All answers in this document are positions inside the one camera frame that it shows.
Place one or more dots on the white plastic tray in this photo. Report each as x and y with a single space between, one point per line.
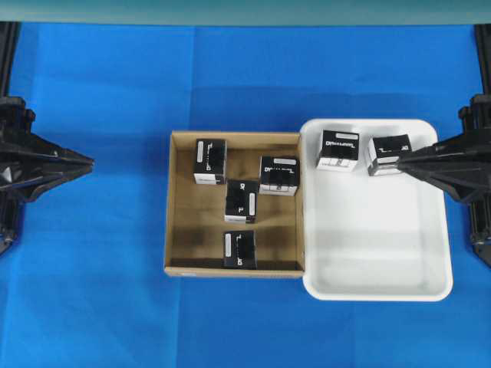
372 238

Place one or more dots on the black white box in tray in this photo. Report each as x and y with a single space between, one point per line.
339 151

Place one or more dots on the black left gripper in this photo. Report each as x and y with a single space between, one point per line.
28 165

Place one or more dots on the brown cardboard box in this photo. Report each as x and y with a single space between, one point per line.
194 244

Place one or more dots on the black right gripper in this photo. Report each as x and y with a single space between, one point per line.
462 169

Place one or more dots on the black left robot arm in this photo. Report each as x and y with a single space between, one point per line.
15 117

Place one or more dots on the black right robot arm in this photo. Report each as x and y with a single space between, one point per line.
476 118

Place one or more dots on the black white box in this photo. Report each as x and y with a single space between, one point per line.
339 151
383 153
279 175

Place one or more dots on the black box front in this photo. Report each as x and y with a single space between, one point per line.
239 250

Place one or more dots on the blue table cloth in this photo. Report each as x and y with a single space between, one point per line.
85 287

